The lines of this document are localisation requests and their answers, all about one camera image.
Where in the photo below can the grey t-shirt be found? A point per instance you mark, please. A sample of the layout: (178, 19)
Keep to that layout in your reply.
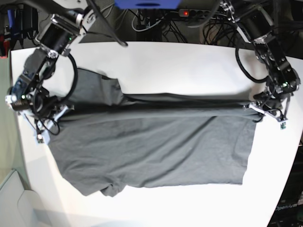
(111, 140)

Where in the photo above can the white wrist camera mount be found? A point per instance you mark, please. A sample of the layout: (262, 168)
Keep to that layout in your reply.
(44, 128)

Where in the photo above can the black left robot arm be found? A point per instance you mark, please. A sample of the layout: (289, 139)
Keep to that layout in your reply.
(255, 27)

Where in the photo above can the red clamp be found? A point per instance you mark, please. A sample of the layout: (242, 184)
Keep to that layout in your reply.
(4, 47)

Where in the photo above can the black power strip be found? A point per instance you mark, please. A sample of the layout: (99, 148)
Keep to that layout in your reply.
(197, 13)

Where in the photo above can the blue box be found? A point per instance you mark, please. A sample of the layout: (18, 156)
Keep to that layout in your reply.
(147, 4)

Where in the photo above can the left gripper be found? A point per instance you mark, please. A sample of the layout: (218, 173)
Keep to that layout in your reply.
(273, 95)

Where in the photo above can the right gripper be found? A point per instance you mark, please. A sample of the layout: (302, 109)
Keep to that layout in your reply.
(38, 104)

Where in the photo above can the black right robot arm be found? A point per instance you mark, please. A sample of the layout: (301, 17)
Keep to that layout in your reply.
(66, 28)

